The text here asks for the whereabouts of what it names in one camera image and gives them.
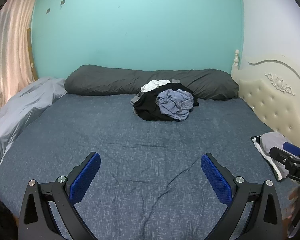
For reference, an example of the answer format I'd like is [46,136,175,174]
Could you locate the cream tufted headboard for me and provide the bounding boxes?
[231,49,300,150]

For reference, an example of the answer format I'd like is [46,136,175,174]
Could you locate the person's right hand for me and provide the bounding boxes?
[287,187,300,220]

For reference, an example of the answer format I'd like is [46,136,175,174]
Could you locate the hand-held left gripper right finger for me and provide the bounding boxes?
[201,153,283,240]

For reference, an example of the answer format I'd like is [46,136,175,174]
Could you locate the long dark grey pillow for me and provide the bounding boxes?
[64,64,240,102]

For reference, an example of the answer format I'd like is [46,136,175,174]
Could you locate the folded grey shirt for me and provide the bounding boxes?
[251,132,298,180]

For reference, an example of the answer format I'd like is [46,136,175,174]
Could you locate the white garment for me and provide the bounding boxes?
[141,79,171,93]

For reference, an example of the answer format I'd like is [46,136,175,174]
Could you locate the wooden board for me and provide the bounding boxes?
[27,28,39,82]

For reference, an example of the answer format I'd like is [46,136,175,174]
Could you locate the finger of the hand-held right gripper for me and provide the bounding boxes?
[283,142,300,159]
[269,147,300,167]

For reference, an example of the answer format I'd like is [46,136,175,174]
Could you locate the black garment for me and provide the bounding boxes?
[133,82,199,122]

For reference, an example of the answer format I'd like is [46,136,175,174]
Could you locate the pink curtain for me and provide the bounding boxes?
[0,0,44,128]

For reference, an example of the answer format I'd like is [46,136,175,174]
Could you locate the light grey garment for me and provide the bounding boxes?
[130,92,145,105]

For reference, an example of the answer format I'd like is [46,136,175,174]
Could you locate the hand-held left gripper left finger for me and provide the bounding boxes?
[17,151,102,240]

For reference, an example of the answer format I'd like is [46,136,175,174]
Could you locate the light grey duvet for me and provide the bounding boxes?
[0,77,68,173]

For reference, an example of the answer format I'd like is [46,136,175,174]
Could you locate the bed with blue sheet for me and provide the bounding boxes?
[0,94,300,240]

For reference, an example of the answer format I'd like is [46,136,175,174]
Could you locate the blue plaid shorts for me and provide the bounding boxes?
[157,89,194,122]

